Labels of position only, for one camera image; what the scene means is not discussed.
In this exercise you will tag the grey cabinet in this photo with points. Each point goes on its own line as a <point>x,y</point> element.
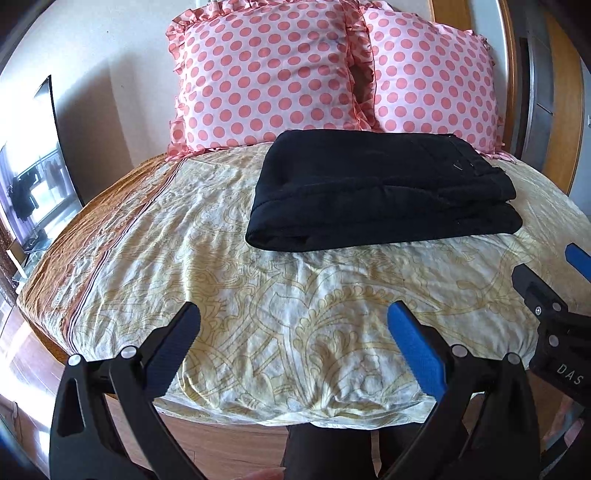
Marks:
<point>549,138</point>

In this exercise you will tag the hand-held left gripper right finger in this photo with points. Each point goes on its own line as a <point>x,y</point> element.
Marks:
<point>415,350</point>

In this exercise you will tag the glass television stand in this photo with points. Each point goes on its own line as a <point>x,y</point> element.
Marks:
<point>23,267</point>

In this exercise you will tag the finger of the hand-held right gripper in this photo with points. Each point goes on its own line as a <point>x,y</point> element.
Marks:
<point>579,261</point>
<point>538,290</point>

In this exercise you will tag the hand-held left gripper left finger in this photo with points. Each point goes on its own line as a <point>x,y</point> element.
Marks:
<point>175,337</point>

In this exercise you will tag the flat screen television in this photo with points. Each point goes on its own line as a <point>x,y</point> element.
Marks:
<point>37,175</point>

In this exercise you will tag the black pants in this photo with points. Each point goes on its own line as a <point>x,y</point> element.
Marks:
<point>369,194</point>

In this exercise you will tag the pink polka dot pillow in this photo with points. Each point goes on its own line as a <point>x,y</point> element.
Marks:
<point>263,78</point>
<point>434,78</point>

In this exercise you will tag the yellow patterned bed cover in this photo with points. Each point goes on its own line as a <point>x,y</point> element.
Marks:
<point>277,323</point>

